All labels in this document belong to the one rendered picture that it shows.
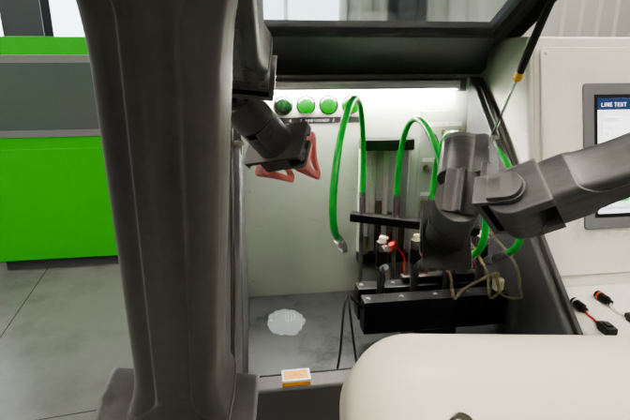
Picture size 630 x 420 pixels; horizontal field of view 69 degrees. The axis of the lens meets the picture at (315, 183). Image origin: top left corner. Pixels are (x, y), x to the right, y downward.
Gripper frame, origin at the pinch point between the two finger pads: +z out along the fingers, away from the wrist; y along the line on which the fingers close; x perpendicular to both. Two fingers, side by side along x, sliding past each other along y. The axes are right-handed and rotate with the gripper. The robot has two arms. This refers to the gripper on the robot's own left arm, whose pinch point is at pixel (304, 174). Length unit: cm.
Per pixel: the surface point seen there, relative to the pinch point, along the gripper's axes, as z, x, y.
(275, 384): 20.6, 29.5, 10.6
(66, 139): 79, -112, 257
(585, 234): 61, -17, -40
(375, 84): 27, -45, 3
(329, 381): 25.5, 27.1, 2.7
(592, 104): 45, -43, -45
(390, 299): 42.6, 6.2, -0.5
